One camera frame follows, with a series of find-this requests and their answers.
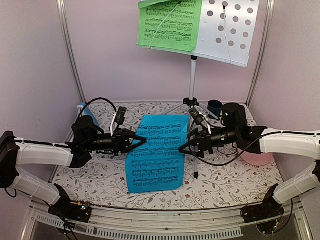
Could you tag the pink plastic plate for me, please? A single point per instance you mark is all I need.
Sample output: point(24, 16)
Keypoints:
point(257, 160)

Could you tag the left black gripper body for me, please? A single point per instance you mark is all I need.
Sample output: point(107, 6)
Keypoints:
point(117, 142)

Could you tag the blue sheet music page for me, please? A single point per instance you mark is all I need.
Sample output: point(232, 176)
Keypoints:
point(157, 165)

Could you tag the blue metronome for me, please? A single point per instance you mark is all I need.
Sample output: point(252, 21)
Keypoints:
point(86, 112)

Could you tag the front aluminium rail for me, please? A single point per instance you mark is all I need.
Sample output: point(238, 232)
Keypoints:
point(113, 223)

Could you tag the dark blue mug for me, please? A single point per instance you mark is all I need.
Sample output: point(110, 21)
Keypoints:
point(214, 108)

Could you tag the aluminium frame post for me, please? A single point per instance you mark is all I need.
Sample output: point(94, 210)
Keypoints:
point(62, 13)
point(262, 49)

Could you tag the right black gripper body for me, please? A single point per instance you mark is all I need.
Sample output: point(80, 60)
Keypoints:
point(207, 141)

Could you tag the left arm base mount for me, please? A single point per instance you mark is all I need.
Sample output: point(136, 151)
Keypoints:
point(66, 209)

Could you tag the right aluminium frame post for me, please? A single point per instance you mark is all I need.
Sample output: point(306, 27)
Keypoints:
point(262, 49)

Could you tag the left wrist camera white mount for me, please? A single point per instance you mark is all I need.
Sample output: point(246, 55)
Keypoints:
point(118, 119)

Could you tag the white perforated music stand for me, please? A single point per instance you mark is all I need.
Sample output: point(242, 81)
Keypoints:
point(228, 33)

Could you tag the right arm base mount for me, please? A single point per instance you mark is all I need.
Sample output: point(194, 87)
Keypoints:
point(269, 208)

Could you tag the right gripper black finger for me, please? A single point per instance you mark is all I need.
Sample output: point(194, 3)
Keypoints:
point(193, 137)
point(189, 149)

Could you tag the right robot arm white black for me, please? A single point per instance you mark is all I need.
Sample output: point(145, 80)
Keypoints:
point(260, 140)

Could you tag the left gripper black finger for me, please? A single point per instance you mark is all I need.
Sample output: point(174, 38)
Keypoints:
point(132, 135)
point(129, 146)

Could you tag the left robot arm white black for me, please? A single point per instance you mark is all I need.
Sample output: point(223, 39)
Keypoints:
point(87, 138)

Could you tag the left aluminium frame post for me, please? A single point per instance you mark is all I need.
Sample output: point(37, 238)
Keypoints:
point(62, 13)

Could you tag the green sheet music page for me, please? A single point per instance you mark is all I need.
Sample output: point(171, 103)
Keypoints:
point(169, 24)

